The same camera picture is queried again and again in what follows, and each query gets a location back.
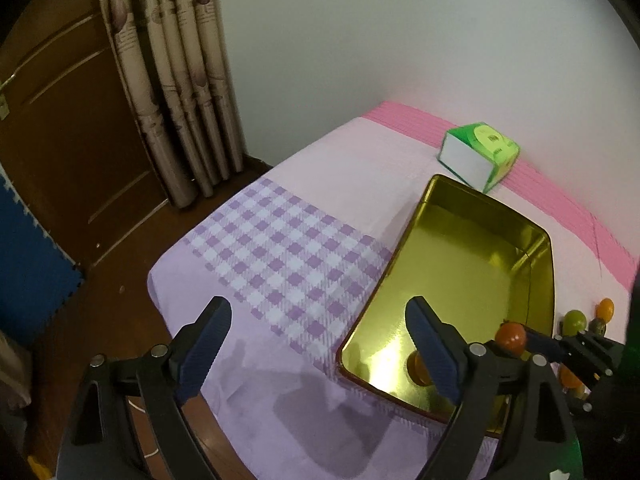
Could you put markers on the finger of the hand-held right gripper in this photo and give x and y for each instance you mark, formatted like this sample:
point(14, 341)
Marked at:
point(585, 402)
point(542, 344)

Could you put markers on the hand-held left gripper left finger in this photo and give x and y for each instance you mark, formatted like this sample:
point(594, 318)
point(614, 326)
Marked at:
point(202, 355)

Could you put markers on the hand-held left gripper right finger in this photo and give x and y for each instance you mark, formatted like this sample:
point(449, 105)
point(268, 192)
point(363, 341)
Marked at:
point(434, 347)

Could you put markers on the small orange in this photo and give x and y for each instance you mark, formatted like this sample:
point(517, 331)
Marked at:
point(570, 379)
point(606, 309)
point(511, 336)

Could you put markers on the green round fruit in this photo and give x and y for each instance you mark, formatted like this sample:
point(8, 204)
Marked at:
point(575, 320)

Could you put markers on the dark wrinkled round fruit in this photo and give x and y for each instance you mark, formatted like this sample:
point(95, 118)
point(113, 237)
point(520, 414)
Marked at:
point(598, 327)

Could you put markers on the gold tin box maroon sides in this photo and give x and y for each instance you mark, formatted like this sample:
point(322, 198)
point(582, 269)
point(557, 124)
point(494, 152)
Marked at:
point(475, 260)

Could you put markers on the pink and purple checked cloth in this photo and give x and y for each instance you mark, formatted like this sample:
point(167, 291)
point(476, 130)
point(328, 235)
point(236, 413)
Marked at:
point(300, 185)

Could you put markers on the blue foam mat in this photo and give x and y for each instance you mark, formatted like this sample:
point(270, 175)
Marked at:
point(35, 250)

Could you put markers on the green tissue pack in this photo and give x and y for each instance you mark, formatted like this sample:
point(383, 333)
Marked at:
point(480, 152)

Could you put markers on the brown wooden door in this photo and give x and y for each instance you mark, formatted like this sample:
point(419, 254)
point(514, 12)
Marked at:
point(75, 135)

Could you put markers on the beige patterned curtain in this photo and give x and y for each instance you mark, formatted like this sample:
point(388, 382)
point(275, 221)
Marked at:
point(170, 85)

